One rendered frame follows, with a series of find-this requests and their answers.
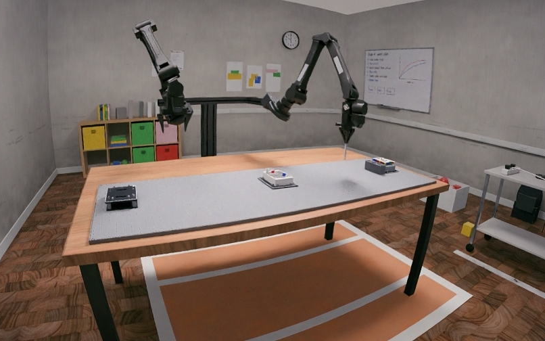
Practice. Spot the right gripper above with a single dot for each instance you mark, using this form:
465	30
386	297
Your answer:
187	117

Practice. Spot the white tube rack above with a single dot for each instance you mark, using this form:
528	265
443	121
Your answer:
277	178

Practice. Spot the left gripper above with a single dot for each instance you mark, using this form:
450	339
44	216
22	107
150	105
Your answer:
345	129

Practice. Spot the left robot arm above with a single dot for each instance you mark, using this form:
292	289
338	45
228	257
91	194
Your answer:
350	92

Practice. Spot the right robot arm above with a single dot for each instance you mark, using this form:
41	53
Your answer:
143	30

